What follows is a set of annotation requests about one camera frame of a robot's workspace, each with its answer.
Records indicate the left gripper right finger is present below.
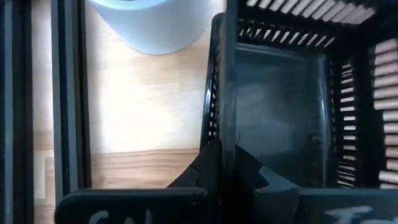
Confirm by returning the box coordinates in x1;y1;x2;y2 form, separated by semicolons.
234;144;301;224

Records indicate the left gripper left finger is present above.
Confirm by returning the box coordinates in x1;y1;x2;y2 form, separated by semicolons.
167;139;223;191

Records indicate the black plastic basket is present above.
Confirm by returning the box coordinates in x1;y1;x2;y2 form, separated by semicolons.
200;0;361;191
239;0;398;191

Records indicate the black aluminium table frame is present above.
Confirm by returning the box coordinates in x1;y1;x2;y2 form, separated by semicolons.
0;0;93;224

